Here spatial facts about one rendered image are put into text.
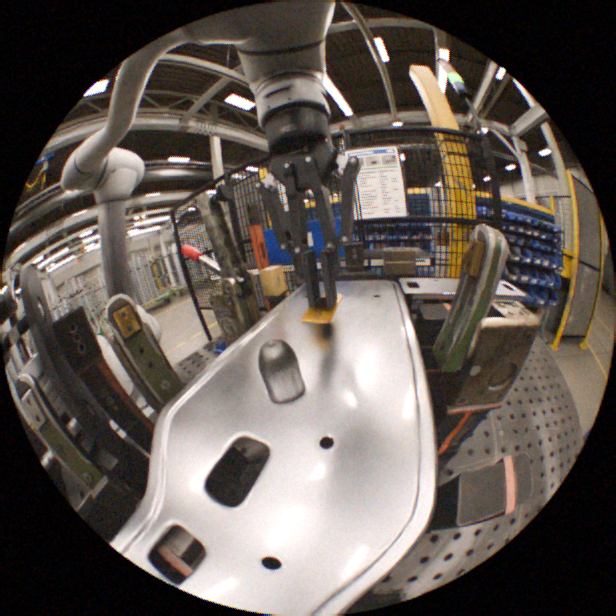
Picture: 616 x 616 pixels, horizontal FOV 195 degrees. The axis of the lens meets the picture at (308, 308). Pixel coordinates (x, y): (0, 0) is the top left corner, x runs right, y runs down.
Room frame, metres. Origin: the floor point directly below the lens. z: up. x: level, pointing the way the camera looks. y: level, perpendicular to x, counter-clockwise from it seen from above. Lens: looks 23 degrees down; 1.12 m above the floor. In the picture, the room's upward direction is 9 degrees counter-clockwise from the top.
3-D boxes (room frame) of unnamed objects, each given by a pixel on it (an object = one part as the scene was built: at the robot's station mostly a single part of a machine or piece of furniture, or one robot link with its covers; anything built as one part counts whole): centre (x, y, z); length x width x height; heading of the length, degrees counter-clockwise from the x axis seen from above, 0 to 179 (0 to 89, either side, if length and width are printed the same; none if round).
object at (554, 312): (0.45, -3.32, 0.36); 0.50 x 0.50 x 0.73
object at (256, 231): (0.38, 0.08, 0.95); 0.03 x 0.01 x 0.50; 156
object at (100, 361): (0.09, 0.27, 0.91); 0.07 x 0.05 x 0.42; 66
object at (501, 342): (0.08, -0.19, 0.87); 0.12 x 0.09 x 0.35; 66
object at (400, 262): (0.42, -0.25, 0.88); 0.08 x 0.08 x 0.36; 66
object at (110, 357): (0.26, 0.69, 0.91); 0.18 x 0.16 x 0.22; 176
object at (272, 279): (0.34, 0.06, 0.88); 0.04 x 0.04 x 0.36; 66
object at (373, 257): (0.70, -0.02, 1.02); 0.90 x 0.22 x 0.03; 66
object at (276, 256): (0.69, -0.03, 1.10); 0.30 x 0.17 x 0.13; 74
